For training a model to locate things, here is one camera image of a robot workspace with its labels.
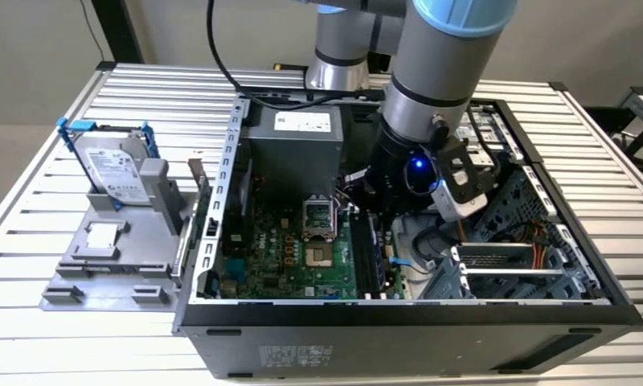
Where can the RAM stick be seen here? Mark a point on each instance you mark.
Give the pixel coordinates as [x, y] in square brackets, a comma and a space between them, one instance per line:
[374, 249]

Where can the grey power supply unit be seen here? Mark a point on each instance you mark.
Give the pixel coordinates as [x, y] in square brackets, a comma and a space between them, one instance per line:
[289, 161]

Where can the silver CPU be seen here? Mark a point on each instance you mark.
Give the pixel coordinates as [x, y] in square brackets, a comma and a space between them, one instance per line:
[99, 236]

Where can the black RAM slot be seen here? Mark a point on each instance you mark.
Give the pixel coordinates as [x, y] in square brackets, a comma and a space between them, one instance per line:
[365, 257]
[358, 252]

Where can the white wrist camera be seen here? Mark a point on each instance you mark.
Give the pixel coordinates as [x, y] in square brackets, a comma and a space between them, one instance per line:
[460, 203]

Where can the silver disk bay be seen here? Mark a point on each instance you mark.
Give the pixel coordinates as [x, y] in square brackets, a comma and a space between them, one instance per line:
[487, 132]

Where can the graphics card with silver bracket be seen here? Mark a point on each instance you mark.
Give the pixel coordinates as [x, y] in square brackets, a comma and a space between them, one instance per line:
[194, 173]

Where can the grey parts rack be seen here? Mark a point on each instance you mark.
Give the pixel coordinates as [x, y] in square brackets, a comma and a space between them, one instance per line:
[138, 241]

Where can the CPU socket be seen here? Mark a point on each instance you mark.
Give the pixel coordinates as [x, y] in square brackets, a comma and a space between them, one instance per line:
[318, 254]

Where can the hard disk in blue carrier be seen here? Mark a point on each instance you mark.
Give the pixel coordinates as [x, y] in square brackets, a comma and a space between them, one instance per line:
[109, 169]

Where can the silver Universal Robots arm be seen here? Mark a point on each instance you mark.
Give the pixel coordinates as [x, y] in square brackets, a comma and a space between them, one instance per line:
[439, 72]

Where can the black upright post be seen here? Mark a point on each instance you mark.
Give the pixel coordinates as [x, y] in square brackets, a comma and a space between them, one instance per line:
[117, 32]

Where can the black open PC case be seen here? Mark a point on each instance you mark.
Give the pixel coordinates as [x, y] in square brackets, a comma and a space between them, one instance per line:
[407, 346]

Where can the green motherboard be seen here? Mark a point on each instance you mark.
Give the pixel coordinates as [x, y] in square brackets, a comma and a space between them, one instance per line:
[267, 261]

